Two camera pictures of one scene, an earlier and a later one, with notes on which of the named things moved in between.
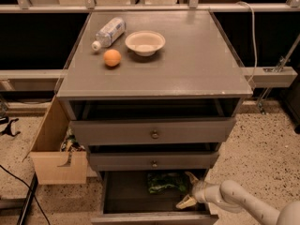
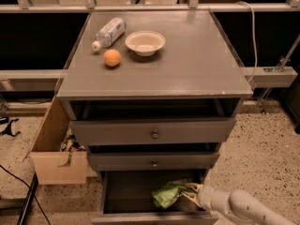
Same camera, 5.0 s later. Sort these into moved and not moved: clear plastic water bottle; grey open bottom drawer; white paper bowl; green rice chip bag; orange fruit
Moved: green rice chip bag
Not moved: orange fruit; grey open bottom drawer; white paper bowl; clear plastic water bottle
